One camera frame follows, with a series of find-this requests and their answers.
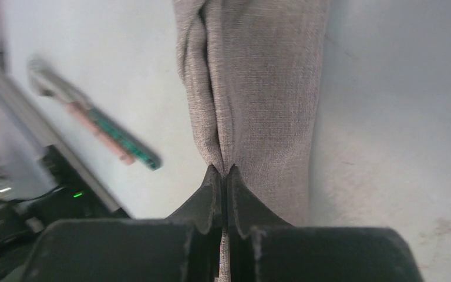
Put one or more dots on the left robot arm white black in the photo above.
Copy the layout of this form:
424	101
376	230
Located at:
22	220

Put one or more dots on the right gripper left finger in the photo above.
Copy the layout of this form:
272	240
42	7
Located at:
184	246

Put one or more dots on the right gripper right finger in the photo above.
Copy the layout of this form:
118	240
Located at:
264	247

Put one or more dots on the grey cloth napkin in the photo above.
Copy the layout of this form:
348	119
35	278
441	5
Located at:
252	73

